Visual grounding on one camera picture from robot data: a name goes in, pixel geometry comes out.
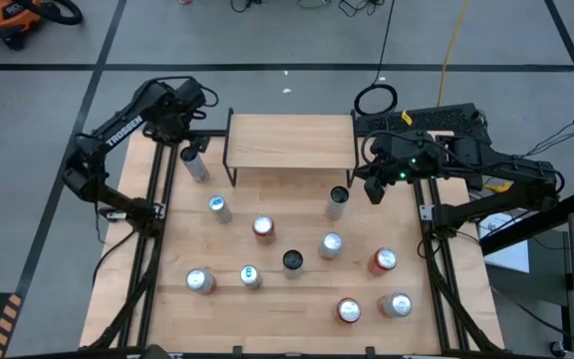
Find yellow cable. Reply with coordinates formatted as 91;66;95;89
435;0;470;109

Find black desk beam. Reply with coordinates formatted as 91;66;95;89
479;188;574;257

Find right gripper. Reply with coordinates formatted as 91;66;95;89
353;130;443;206

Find black vacuum hose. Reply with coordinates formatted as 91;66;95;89
15;0;85;27

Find wooden shelf black metal legs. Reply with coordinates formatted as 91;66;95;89
221;107;361;189

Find black cable with coil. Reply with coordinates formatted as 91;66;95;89
353;0;400;118

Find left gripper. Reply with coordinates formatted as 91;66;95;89
159;78;213;154

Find red-orange Fanta can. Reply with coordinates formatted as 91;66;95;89
251;214;277;246
367;246;400;278

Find black aluminium table frame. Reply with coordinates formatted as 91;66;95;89
82;127;505;359

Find tall silver can black lid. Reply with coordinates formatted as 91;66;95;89
324;184;351;222
179;145;212;184
282;248;305;280

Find slim silver can blue tab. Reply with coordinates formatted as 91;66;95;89
207;193;234;225

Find black perforated computer case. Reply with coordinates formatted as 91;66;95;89
355;103;492;151

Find blue silver Red Bull can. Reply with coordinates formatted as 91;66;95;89
238;264;263;291

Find white paper sheet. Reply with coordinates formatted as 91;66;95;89
476;211;531;274

